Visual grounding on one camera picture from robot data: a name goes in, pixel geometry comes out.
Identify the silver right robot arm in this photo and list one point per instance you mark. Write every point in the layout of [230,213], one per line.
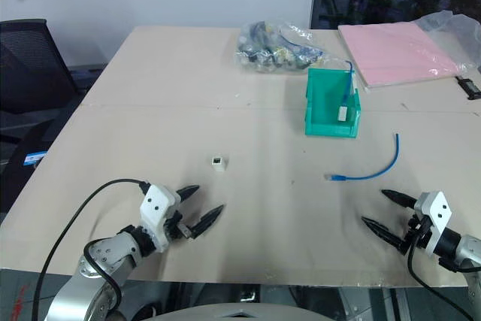
[466,249]

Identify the blue sticker label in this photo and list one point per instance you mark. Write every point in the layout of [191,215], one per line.
[35,158]

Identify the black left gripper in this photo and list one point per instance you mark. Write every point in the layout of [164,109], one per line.
[176,228]

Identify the black mesh office chair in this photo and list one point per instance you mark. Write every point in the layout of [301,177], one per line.
[30,69]

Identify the small black clamp tool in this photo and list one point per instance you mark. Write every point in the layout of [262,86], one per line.
[469,87]

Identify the crumpled clear plastic bag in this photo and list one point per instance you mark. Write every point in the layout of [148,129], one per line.
[456,31]

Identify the pink foam sheet stack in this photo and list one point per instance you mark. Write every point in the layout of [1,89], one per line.
[398,52]

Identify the green plastic bin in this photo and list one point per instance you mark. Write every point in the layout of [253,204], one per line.
[323,118]

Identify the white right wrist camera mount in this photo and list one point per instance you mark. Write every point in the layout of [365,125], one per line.
[437,212]

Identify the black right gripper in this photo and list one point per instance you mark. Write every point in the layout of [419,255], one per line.
[415,236]

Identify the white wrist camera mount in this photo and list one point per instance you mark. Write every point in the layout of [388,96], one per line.
[437,212]
[156,204]

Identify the small white connector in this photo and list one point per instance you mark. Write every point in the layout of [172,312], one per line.
[218,162]

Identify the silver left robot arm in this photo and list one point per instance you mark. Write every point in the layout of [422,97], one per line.
[95,261]

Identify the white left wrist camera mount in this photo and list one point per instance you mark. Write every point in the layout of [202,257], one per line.
[156,204]

